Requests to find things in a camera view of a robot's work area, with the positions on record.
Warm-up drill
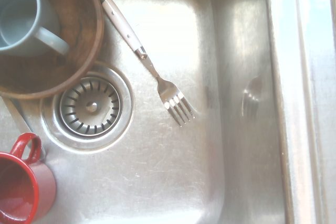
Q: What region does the stainless steel double sink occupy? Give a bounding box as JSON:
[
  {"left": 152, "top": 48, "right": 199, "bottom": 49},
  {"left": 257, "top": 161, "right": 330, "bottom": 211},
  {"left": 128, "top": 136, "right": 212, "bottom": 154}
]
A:
[{"left": 0, "top": 0, "right": 336, "bottom": 224}]

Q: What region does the metal sink drain strainer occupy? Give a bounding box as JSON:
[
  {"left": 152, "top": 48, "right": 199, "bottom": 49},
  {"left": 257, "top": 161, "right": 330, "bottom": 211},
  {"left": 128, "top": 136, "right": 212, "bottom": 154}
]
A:
[{"left": 40, "top": 61, "right": 134, "bottom": 154}]

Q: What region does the brown wooden bowl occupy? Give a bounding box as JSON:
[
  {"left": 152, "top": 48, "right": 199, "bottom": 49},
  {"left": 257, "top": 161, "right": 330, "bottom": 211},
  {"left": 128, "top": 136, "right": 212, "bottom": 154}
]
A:
[{"left": 0, "top": 0, "right": 105, "bottom": 101}]

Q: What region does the red enamel mug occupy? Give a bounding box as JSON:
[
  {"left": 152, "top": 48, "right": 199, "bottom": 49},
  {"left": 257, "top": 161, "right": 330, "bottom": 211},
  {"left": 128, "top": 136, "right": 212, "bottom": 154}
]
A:
[{"left": 0, "top": 132, "right": 57, "bottom": 224}]

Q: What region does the silver metal utensil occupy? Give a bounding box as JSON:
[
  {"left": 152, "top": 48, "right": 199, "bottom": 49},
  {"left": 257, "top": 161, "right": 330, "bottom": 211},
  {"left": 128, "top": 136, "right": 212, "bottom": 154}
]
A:
[{"left": 2, "top": 97, "right": 47, "bottom": 161}]

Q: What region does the grey-blue ceramic mug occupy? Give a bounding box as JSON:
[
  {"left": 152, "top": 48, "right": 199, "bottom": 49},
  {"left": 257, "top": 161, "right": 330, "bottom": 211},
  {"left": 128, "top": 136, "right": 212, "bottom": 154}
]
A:
[{"left": 0, "top": 0, "right": 70, "bottom": 57}]

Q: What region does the white-handled metal fork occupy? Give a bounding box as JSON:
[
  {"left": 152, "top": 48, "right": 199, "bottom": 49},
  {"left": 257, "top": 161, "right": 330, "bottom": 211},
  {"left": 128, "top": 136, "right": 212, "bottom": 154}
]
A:
[{"left": 98, "top": 0, "right": 196, "bottom": 127}]

